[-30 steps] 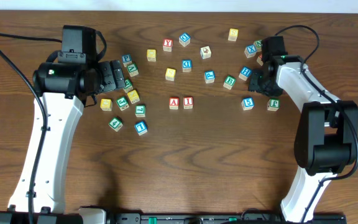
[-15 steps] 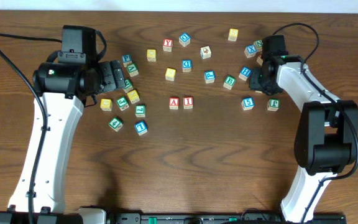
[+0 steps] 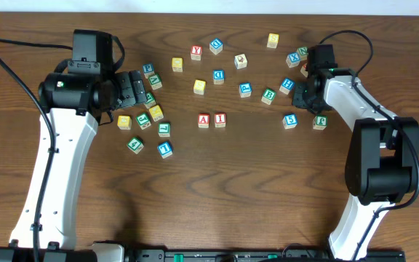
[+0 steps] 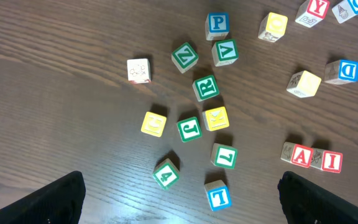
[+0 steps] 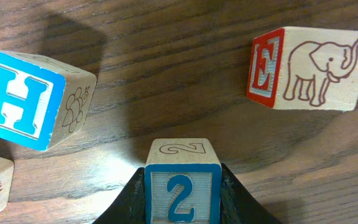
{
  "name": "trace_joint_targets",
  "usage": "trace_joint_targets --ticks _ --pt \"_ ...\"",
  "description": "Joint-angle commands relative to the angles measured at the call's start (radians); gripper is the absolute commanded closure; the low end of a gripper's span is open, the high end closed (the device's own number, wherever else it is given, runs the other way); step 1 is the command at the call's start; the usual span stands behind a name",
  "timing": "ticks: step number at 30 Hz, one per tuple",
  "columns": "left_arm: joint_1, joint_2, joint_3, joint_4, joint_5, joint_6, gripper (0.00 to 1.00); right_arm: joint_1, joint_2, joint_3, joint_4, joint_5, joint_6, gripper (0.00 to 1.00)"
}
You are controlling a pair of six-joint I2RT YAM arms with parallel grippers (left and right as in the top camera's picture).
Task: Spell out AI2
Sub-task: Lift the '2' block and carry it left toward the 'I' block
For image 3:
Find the red I block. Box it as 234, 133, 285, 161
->
214, 113, 227, 127

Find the red A block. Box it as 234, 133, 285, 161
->
198, 114, 210, 128

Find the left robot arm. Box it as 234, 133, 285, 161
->
0, 29, 146, 261

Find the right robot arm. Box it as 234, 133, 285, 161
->
292, 44, 419, 261

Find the red M block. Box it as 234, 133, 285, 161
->
300, 63, 308, 78

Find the blue H block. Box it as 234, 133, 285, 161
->
279, 78, 295, 95

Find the green J block right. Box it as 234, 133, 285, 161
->
313, 115, 327, 130

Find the green j block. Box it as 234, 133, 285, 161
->
313, 115, 327, 130
136, 113, 151, 130

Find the blue 5 block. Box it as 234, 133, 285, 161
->
282, 114, 298, 129

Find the blue X block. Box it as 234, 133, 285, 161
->
286, 52, 301, 68

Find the green B block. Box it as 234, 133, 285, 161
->
261, 88, 276, 105

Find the green N block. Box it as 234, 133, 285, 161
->
297, 47, 308, 60

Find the blue P block left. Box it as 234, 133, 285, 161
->
143, 63, 155, 79

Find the blue p block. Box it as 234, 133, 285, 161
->
143, 63, 155, 79
239, 82, 252, 98

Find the yellow block top right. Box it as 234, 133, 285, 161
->
267, 33, 279, 49

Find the blue P block centre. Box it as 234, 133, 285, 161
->
239, 82, 252, 98

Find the green R block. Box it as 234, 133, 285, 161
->
144, 92, 156, 109

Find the white picture block centre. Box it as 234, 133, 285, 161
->
234, 54, 248, 70

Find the yellow block far left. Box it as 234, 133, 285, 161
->
117, 115, 132, 130

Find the yellow block upper left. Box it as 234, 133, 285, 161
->
172, 57, 183, 72

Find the green J block left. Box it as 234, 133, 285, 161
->
136, 113, 151, 130

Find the yellow block tilted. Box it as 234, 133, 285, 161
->
149, 105, 164, 122

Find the blue D block middle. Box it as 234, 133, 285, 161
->
212, 70, 225, 84

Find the blue d block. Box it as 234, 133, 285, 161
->
209, 38, 223, 55
212, 70, 225, 84

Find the red Y block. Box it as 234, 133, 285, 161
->
191, 45, 203, 60

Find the green 4 block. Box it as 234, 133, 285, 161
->
127, 137, 144, 154

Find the blue D block top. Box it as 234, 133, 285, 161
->
209, 38, 223, 55

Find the green 7 block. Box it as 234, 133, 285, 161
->
158, 122, 171, 138

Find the yellow block centre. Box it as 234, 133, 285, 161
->
193, 79, 206, 95

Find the blue L block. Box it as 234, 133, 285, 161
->
157, 141, 173, 159

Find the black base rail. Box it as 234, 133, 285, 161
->
124, 247, 407, 262

